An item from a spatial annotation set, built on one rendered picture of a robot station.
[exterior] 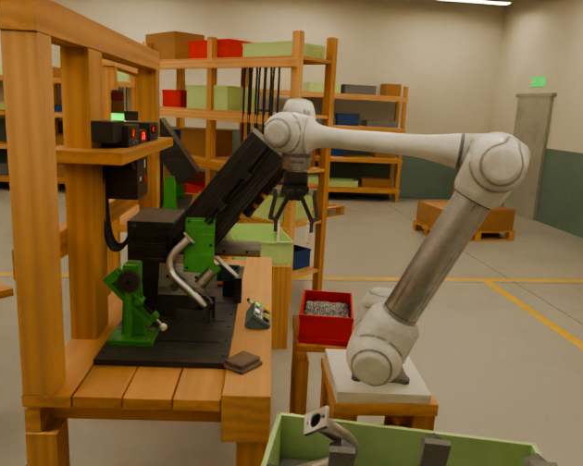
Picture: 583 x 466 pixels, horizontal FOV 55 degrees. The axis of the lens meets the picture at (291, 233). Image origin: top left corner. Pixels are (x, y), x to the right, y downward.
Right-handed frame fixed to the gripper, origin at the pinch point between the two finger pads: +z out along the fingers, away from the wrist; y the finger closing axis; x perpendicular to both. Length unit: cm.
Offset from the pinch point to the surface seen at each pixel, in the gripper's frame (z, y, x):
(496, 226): 111, 314, 590
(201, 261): 20, -33, 36
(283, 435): 41, -2, -46
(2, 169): 93, -490, 842
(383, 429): 36, 22, -50
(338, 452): 19, 6, -84
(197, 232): 9, -35, 39
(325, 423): 14, 4, -83
